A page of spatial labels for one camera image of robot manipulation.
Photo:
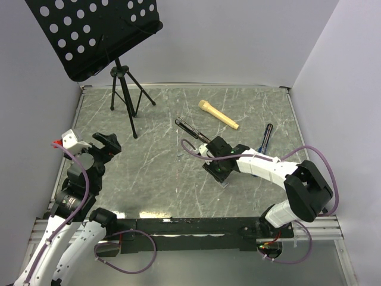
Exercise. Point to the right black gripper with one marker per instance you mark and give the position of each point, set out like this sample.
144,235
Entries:
219,177

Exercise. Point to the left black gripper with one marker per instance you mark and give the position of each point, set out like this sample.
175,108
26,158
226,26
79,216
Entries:
109,140

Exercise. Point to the black stapler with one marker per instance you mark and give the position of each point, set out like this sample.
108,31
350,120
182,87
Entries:
191,130

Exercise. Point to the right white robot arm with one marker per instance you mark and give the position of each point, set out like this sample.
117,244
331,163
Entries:
306,189

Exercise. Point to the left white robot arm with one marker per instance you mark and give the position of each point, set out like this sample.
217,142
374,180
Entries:
94,224

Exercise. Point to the beige toy microphone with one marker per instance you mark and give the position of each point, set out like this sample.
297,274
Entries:
206,106

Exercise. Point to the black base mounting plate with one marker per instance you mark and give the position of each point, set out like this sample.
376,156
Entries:
206,233

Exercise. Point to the black perforated music stand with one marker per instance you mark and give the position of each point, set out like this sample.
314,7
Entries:
87,36

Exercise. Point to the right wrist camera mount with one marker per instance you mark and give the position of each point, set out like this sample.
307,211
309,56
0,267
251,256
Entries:
204,152

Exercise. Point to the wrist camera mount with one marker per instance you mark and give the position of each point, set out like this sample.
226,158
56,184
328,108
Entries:
204,152
72,141

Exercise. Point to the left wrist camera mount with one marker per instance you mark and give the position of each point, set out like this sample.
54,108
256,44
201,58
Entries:
72,141

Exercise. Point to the aluminium table frame rail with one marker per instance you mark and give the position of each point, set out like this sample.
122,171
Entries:
38,235

